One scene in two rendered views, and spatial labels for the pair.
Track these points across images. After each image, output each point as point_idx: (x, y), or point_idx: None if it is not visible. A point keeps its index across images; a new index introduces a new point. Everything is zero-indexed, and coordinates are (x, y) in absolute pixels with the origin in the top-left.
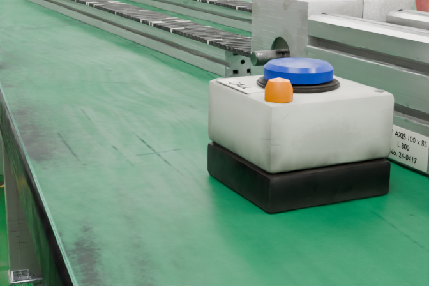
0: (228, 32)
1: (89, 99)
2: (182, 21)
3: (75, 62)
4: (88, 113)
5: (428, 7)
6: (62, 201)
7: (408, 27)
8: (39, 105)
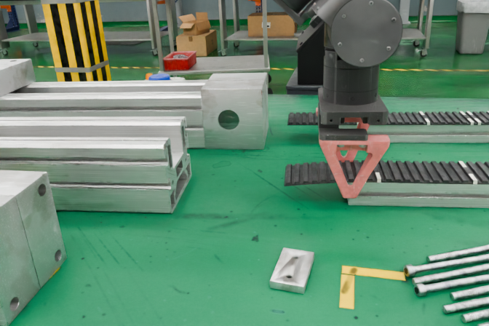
0: (391, 121)
1: (307, 105)
2: (469, 119)
3: (412, 110)
4: (281, 102)
5: (362, 169)
6: None
7: (158, 83)
8: (304, 98)
